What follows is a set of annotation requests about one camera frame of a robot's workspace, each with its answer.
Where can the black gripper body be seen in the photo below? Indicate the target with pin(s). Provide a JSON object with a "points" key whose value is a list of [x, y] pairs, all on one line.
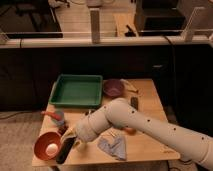
{"points": [[65, 149]]}

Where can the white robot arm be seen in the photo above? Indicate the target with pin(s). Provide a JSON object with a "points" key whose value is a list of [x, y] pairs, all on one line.
{"points": [[119, 113]]}

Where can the dark red grapes bunch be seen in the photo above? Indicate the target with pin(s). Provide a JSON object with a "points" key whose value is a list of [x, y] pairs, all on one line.
{"points": [[62, 129]]}

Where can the white egg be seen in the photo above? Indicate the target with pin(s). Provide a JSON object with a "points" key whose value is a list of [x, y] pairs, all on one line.
{"points": [[51, 149]]}

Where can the orange bowl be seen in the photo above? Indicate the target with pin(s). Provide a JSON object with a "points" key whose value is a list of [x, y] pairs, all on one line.
{"points": [[43, 141]]}

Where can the blue grey cloth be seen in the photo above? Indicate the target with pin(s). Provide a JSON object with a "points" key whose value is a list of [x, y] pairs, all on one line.
{"points": [[116, 149]]}

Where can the green plastic tray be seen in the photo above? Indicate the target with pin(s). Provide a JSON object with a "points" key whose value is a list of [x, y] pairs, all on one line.
{"points": [[77, 91]]}

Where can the purple bowl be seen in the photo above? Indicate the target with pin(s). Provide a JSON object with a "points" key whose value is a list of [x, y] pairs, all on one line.
{"points": [[113, 88]]}

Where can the black rectangular remote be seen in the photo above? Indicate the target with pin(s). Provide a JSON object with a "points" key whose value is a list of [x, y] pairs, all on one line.
{"points": [[134, 102]]}

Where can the black box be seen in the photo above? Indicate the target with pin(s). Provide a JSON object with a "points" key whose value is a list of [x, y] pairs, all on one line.
{"points": [[158, 17]]}

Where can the orange handled brush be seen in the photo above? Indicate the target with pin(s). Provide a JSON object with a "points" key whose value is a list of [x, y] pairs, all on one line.
{"points": [[52, 115]]}

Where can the grey metal post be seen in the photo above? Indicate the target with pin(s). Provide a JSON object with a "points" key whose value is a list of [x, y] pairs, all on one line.
{"points": [[95, 25]]}

